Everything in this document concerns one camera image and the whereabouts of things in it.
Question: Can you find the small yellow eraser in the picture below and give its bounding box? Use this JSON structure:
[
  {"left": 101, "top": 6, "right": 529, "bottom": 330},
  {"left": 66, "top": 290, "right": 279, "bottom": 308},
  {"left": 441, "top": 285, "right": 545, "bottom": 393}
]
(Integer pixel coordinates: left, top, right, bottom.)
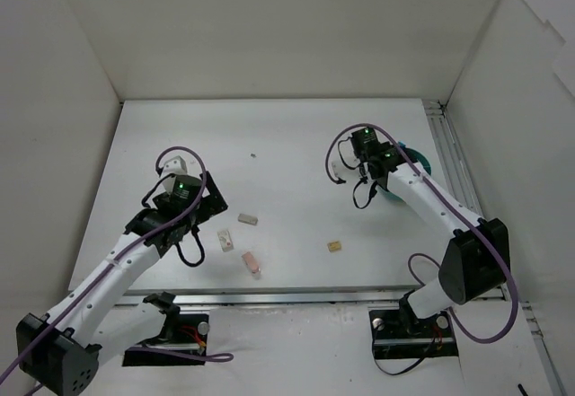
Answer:
[{"left": 327, "top": 241, "right": 341, "bottom": 252}]

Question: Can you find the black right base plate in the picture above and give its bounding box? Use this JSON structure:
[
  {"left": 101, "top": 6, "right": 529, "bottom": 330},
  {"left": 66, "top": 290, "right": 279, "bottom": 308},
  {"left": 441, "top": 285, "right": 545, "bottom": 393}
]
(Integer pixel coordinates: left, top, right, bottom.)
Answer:
[{"left": 369, "top": 309, "right": 459, "bottom": 360}]

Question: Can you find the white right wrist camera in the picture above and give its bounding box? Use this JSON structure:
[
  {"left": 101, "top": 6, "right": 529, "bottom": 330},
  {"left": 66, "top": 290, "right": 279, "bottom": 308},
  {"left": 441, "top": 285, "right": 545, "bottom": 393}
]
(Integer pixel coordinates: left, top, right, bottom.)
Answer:
[{"left": 331, "top": 160, "right": 343, "bottom": 179}]

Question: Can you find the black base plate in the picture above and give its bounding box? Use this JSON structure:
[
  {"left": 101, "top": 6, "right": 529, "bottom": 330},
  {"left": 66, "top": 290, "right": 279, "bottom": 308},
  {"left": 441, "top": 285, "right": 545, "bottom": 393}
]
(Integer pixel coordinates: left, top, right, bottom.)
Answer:
[
  {"left": 369, "top": 309, "right": 459, "bottom": 360},
  {"left": 121, "top": 313, "right": 209, "bottom": 367}
]

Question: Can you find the teal round pen holder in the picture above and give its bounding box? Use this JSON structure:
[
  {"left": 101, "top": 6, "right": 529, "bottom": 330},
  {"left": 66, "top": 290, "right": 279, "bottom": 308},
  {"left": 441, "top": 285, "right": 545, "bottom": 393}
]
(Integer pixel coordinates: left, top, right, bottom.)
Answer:
[{"left": 379, "top": 140, "right": 432, "bottom": 203}]

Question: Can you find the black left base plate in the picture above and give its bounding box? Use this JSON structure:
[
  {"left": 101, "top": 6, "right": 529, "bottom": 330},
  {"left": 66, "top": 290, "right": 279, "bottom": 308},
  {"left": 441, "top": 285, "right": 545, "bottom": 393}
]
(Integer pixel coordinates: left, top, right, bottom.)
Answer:
[{"left": 121, "top": 313, "right": 209, "bottom": 367}]

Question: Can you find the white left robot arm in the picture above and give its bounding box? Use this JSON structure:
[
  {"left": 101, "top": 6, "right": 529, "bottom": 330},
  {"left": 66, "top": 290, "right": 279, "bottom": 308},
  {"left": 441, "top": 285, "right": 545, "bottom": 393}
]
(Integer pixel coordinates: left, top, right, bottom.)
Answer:
[{"left": 16, "top": 172, "right": 227, "bottom": 395}]

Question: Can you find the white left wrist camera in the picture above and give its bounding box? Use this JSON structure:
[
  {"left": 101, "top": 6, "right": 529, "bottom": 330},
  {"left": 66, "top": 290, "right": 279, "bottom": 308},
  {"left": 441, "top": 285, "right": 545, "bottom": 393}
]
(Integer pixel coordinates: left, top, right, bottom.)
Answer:
[{"left": 160, "top": 156, "right": 188, "bottom": 190}]

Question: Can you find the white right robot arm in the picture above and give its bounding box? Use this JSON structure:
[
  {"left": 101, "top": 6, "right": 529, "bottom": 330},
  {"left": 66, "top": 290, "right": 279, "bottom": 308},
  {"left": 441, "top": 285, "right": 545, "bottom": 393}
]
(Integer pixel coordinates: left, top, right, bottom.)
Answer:
[{"left": 350, "top": 127, "right": 510, "bottom": 335}]

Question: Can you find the white staples box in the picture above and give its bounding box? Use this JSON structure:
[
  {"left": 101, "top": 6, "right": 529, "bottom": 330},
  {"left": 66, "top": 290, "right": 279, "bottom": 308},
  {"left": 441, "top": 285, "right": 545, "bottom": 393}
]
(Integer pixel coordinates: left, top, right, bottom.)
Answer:
[{"left": 217, "top": 229, "right": 234, "bottom": 252}]

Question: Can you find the grey white eraser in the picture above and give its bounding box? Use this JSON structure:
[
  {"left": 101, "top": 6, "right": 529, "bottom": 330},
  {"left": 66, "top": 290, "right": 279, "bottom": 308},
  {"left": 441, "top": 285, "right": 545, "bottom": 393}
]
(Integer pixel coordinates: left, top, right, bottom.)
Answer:
[{"left": 237, "top": 213, "right": 258, "bottom": 225}]

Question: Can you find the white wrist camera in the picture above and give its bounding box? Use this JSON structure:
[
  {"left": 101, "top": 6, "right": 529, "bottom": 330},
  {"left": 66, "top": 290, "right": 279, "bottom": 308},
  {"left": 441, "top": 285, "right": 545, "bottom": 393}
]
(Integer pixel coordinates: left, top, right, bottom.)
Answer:
[
  {"left": 160, "top": 156, "right": 188, "bottom": 190},
  {"left": 331, "top": 160, "right": 343, "bottom": 179}
]

